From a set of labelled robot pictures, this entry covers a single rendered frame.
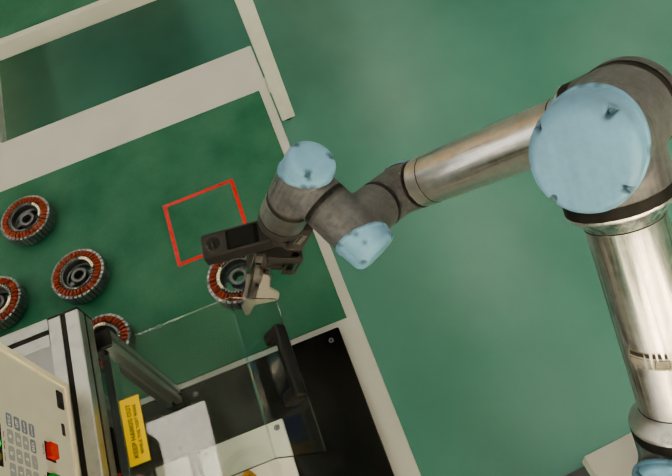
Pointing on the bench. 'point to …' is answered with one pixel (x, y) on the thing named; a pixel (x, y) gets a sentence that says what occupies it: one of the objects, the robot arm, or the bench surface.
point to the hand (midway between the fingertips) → (238, 280)
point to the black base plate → (338, 412)
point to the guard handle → (277, 336)
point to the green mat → (172, 304)
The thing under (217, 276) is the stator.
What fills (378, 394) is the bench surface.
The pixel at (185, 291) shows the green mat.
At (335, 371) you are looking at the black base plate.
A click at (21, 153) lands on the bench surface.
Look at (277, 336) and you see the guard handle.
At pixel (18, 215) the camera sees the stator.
